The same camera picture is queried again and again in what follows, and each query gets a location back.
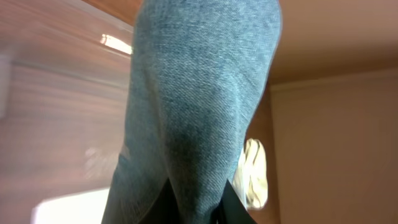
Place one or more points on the folded cream sweatshirt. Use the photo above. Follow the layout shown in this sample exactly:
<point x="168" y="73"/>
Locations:
<point x="250" y="177"/>

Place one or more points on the blue denim jeans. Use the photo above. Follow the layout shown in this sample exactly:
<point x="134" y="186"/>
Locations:
<point x="199" y="70"/>

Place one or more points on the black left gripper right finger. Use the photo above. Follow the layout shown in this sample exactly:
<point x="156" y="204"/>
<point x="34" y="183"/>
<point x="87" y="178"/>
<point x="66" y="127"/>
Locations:
<point x="230" y="209"/>

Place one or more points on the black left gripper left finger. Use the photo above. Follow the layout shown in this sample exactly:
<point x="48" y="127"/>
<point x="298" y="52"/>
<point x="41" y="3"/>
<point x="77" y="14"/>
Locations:
<point x="164" y="210"/>

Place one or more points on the clear plastic storage bin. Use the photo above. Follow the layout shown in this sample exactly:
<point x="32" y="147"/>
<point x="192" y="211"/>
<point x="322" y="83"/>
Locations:
<point x="64" y="80"/>

